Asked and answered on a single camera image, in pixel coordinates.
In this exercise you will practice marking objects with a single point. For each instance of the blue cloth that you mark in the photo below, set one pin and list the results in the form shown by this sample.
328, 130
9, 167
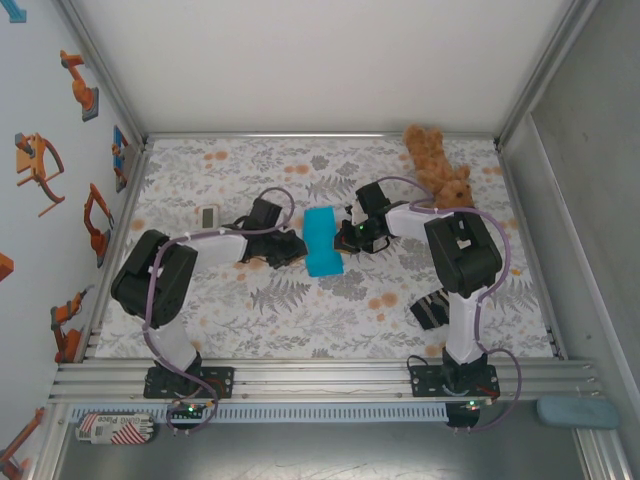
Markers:
322, 245

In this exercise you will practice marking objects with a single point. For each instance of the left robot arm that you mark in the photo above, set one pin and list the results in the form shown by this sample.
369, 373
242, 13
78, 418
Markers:
150, 280

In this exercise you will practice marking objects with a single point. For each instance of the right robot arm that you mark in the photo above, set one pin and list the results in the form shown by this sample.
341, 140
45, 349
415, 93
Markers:
465, 250

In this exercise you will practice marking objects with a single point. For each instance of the floral print tablecloth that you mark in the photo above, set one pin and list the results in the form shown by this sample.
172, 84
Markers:
300, 320

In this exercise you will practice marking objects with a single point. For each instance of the white digital clock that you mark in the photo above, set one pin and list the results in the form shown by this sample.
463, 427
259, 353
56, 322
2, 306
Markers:
208, 217

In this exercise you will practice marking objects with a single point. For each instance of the brown teddy bear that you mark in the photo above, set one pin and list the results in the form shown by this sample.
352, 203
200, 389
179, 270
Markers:
435, 165

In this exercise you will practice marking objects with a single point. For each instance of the black white striped sock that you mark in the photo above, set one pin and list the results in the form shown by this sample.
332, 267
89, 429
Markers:
431, 310

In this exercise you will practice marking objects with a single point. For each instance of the small circuit board with LED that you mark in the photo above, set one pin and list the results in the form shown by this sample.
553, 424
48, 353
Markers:
190, 410
474, 406

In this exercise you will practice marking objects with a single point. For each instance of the red white striped package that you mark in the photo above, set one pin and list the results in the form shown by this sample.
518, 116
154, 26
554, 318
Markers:
115, 429

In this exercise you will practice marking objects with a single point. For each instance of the blue-grey pad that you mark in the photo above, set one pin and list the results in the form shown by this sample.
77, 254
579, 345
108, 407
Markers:
577, 412

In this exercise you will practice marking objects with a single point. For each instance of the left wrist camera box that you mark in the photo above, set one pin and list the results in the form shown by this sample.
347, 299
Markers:
265, 212

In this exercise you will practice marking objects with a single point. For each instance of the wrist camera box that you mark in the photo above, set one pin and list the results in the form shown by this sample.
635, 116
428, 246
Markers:
372, 197
265, 212

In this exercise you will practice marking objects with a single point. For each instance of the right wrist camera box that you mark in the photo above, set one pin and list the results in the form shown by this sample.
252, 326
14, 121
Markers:
372, 197

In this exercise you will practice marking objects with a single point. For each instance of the aluminium rail bed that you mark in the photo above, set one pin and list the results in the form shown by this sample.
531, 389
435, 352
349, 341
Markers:
325, 380

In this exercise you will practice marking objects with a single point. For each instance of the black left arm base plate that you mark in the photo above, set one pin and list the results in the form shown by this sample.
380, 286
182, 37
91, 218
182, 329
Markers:
220, 382

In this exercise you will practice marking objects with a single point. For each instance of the aluminium side rail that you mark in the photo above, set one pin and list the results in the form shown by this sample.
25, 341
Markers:
532, 250
112, 255

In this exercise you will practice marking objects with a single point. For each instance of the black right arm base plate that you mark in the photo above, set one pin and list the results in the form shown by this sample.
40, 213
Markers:
425, 381

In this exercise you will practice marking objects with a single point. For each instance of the blue orange machine wall sticker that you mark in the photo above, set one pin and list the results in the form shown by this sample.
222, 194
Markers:
120, 160

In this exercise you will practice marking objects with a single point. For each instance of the aluminium upright post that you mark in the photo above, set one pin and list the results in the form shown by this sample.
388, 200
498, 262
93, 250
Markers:
100, 65
545, 65

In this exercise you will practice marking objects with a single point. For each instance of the orange gripper frame wall sticker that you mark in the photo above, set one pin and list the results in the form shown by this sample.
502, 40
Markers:
32, 162

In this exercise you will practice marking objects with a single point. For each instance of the small orange block wall sticker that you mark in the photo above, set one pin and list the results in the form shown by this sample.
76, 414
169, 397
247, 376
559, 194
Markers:
5, 267

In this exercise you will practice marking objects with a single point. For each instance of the small blue wall sticker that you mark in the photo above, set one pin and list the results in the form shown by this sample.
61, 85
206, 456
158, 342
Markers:
17, 12

